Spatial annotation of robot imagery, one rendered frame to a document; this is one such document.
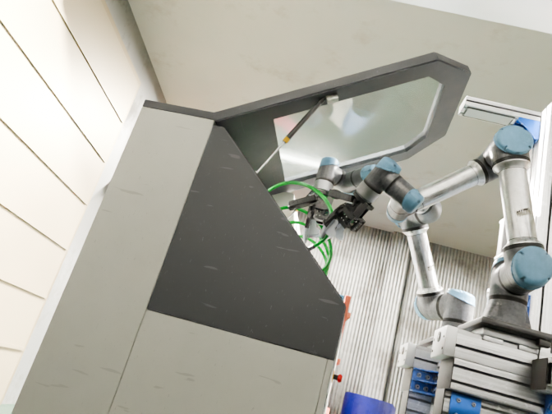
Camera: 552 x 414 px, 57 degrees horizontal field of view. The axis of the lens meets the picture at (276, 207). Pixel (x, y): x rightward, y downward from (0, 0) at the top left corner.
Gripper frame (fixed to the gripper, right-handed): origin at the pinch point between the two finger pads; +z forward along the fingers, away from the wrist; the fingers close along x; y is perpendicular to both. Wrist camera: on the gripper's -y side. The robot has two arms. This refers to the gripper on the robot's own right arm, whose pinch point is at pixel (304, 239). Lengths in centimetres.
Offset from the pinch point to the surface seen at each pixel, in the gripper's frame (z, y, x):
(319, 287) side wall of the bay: 24.6, 12.7, -34.9
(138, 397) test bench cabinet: 68, -30, -35
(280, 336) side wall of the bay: 41, 5, -35
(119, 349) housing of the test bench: 57, -40, -35
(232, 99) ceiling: -233, -155, 292
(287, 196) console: -29.6, -17.3, 35.2
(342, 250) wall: -182, -8, 594
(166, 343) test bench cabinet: 52, -27, -35
